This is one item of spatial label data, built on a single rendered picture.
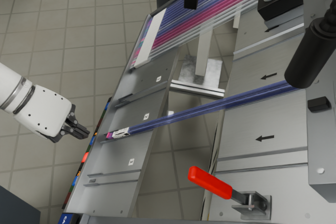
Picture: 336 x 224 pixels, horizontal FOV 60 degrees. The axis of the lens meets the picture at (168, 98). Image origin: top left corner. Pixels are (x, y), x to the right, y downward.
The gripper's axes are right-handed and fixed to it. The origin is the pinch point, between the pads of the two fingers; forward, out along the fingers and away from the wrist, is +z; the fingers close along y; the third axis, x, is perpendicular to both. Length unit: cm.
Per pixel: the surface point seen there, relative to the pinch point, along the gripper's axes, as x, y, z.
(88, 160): 3.6, 6.5, 3.5
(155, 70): 15.8, -18.3, 5.4
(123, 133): 13.3, 0.6, 4.4
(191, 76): -38, -82, 64
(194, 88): -12, -50, 46
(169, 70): 21.7, -15.9, 5.4
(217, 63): -28, -95, 73
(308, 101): 57, 8, -1
